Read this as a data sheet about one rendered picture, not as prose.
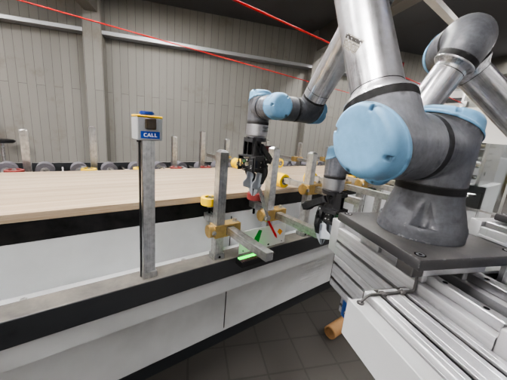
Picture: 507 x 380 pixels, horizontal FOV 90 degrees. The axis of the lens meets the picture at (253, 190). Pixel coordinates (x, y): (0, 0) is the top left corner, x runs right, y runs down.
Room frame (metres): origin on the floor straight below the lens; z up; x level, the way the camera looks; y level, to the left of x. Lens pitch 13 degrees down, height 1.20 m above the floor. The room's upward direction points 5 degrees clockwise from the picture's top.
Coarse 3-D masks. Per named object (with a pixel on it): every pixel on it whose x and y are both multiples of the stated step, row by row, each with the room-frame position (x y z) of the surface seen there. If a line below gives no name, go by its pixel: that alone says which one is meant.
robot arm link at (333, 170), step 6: (330, 150) 0.86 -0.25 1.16; (330, 156) 0.85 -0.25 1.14; (330, 162) 0.85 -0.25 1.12; (336, 162) 0.84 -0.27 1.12; (324, 168) 0.88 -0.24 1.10; (330, 168) 0.85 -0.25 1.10; (336, 168) 0.84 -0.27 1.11; (342, 168) 0.84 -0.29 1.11; (324, 174) 0.87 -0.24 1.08; (330, 174) 0.84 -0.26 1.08; (336, 174) 0.84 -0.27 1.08; (342, 174) 0.84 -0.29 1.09; (348, 174) 0.85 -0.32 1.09
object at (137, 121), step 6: (132, 114) 0.75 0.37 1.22; (138, 114) 0.71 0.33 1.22; (132, 120) 0.75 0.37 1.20; (138, 120) 0.71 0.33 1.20; (144, 120) 0.72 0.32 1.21; (156, 120) 0.74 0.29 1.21; (132, 126) 0.75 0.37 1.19; (138, 126) 0.71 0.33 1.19; (144, 126) 0.72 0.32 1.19; (156, 126) 0.74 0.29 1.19; (132, 132) 0.75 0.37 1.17; (138, 132) 0.71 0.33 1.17; (138, 138) 0.71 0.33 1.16
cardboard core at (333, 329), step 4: (336, 320) 1.38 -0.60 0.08; (340, 320) 1.38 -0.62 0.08; (328, 324) 1.35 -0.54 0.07; (332, 324) 1.34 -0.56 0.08; (336, 324) 1.34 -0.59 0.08; (340, 324) 1.35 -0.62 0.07; (324, 328) 1.34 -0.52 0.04; (328, 328) 1.36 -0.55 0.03; (332, 328) 1.31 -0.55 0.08; (336, 328) 1.32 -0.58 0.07; (340, 328) 1.33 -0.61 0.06; (328, 332) 1.34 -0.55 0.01; (332, 332) 1.35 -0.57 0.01; (336, 332) 1.30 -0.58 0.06; (340, 332) 1.32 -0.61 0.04; (328, 336) 1.32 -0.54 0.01; (332, 336) 1.32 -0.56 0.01; (336, 336) 1.30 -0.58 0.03
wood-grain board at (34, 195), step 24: (192, 168) 1.79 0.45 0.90; (288, 168) 2.25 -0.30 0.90; (0, 192) 0.89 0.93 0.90; (24, 192) 0.91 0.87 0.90; (48, 192) 0.94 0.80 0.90; (72, 192) 0.97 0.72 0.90; (96, 192) 0.99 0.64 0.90; (120, 192) 1.02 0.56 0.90; (168, 192) 1.09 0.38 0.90; (192, 192) 1.13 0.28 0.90; (240, 192) 1.21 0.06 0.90; (288, 192) 1.42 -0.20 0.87; (0, 216) 0.68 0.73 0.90; (24, 216) 0.72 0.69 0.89; (48, 216) 0.75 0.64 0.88
